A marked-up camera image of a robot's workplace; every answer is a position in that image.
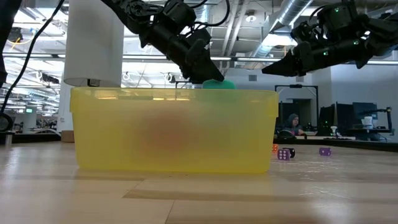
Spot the black round ring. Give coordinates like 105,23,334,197
0,112,15,132

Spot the yellow translucent plastic bin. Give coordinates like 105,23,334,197
69,86,279,174

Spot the black rig frame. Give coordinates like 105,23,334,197
175,80,192,91
274,84,320,138

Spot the black cable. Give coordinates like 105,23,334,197
0,0,66,113

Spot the large teal foam die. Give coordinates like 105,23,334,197
201,78,238,91

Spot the black computer monitor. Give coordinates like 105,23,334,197
353,101,379,121
320,102,354,131

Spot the large red foam die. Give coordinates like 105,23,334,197
139,107,215,156

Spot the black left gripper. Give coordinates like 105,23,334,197
152,26,225,83

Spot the person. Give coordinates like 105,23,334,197
281,113,307,138

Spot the black ceiling camera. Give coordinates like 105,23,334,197
6,27,25,43

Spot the white plastic cup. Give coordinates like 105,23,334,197
63,0,125,88

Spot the silver ceiling duct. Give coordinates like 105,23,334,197
248,0,314,60

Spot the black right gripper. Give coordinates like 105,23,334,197
262,40,332,77

